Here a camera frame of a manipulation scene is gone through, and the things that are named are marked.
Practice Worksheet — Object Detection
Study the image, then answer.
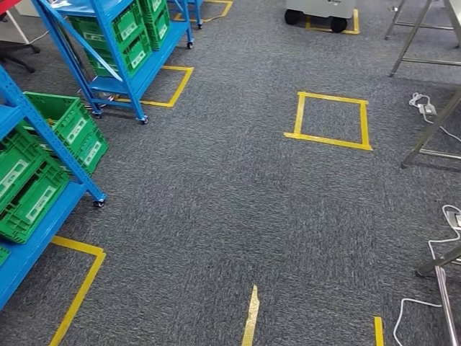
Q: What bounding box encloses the white floor cable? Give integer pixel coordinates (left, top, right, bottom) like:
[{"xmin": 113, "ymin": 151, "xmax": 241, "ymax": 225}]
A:
[
  {"xmin": 427, "ymin": 204, "xmax": 461, "ymax": 268},
  {"xmin": 408, "ymin": 92, "xmax": 461, "ymax": 144},
  {"xmin": 392, "ymin": 298, "xmax": 443, "ymax": 346}
]

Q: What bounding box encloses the black office chair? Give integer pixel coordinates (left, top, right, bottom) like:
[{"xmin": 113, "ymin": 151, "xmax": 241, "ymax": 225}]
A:
[{"xmin": 0, "ymin": 12, "xmax": 41, "ymax": 74}]

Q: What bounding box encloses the yellow floor tape strip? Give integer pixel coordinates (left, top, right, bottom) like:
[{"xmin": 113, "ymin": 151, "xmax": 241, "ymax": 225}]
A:
[
  {"xmin": 241, "ymin": 285, "xmax": 261, "ymax": 346},
  {"xmin": 373, "ymin": 316, "xmax": 385, "ymax": 346}
]

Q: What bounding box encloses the steel rod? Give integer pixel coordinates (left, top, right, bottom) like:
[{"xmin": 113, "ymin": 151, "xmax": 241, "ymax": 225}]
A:
[{"xmin": 434, "ymin": 265, "xmax": 461, "ymax": 346}]

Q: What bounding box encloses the stainless steel workbench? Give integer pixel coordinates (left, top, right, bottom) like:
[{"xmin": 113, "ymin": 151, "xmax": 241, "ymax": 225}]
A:
[{"xmin": 401, "ymin": 88, "xmax": 461, "ymax": 278}]

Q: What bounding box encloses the silver round disc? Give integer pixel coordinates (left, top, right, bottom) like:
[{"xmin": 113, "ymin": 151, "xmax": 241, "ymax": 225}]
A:
[{"xmin": 78, "ymin": 89, "xmax": 109, "ymax": 111}]

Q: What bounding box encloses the yellow floor tape square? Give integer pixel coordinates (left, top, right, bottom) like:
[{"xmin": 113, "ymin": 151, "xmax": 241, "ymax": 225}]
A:
[
  {"xmin": 48, "ymin": 235, "xmax": 107, "ymax": 346},
  {"xmin": 172, "ymin": 0, "xmax": 234, "ymax": 23},
  {"xmin": 283, "ymin": 91, "xmax": 373, "ymax": 152},
  {"xmin": 304, "ymin": 8, "xmax": 360, "ymax": 35}
]

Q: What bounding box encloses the white wheeled cart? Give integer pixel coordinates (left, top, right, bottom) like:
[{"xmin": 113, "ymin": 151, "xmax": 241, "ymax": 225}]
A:
[{"xmin": 284, "ymin": 0, "xmax": 357, "ymax": 33}]

